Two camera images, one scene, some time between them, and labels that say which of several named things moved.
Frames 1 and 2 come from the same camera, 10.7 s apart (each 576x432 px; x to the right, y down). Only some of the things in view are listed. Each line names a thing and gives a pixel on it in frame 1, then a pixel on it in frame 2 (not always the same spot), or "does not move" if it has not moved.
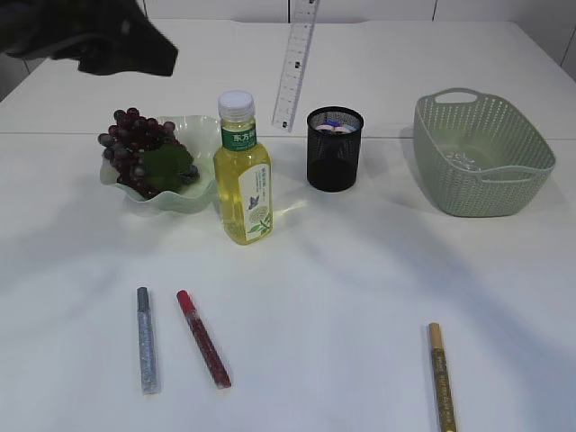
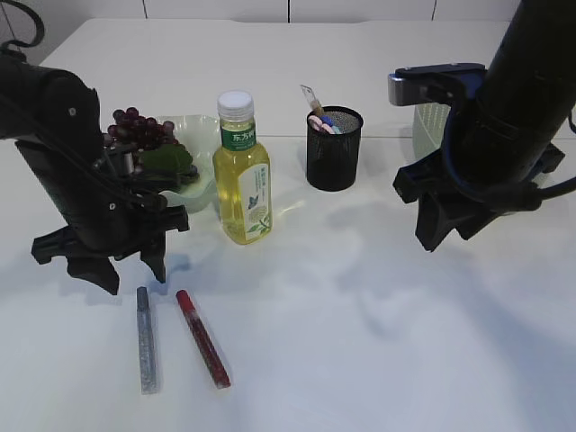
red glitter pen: [203, 340] does not move
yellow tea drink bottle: [243, 173] does not move
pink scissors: [337, 129] -> [316, 122]
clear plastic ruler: [305, 13] -> [309, 94]
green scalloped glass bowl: [199, 135] does not move
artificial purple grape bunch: [147, 156] does not move
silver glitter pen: [148, 349] does not move
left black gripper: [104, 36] -> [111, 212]
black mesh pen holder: [333, 148] does not move
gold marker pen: [445, 400] -> [319, 109]
